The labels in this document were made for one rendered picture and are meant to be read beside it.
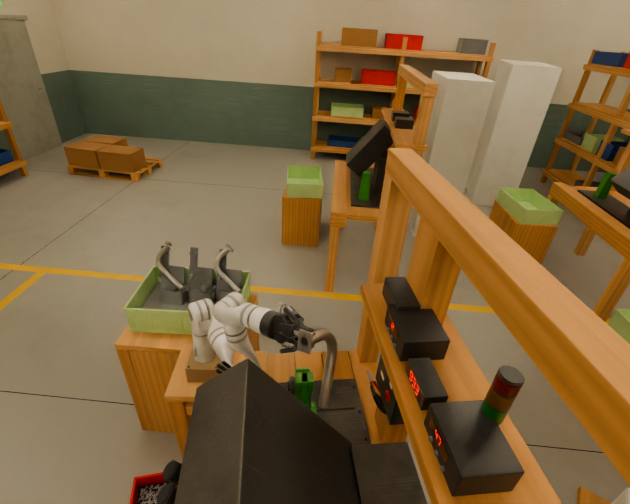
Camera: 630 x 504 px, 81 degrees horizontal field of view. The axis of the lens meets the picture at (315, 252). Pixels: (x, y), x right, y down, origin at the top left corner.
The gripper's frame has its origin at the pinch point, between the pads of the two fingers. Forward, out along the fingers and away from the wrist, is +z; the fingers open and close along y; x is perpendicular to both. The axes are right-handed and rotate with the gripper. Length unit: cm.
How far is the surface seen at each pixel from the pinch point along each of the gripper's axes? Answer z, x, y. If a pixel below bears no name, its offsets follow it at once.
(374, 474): 17.3, 15.2, -39.3
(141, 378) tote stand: -137, 31, -77
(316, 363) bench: -43, 69, -45
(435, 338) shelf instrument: 26.0, 22.6, 2.4
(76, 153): -611, 173, 65
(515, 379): 47.2, 6.7, 4.8
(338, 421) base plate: -16, 51, -56
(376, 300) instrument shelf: 1.3, 35.3, 4.5
